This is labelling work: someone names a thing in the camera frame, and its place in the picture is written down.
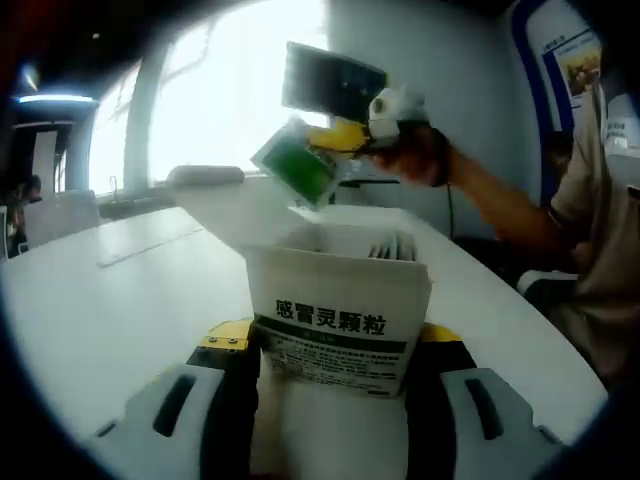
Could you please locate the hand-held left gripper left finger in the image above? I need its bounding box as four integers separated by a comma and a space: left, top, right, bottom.
84, 319, 261, 480

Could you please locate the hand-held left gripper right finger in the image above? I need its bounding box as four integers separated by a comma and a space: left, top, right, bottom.
403, 322, 566, 480

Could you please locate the green white medicine bag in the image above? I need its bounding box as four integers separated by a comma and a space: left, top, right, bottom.
249, 119, 339, 211

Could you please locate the row of medicine bags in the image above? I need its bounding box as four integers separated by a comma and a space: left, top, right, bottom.
367, 232, 419, 262

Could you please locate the white green medicine box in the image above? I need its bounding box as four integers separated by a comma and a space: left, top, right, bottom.
166, 164, 434, 480

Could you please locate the person's right hand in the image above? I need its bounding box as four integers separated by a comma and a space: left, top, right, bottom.
369, 124, 456, 190

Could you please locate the white table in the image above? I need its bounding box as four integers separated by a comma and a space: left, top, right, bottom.
0, 204, 609, 451

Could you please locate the white office chair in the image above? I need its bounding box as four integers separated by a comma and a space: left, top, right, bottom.
516, 269, 581, 301

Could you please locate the person in beige shirt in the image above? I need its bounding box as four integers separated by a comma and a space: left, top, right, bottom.
547, 49, 640, 391

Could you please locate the ceiling light strip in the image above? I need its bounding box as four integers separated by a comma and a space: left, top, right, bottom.
17, 93, 96, 105

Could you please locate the black wall monitor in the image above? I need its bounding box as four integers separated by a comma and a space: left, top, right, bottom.
280, 40, 389, 124

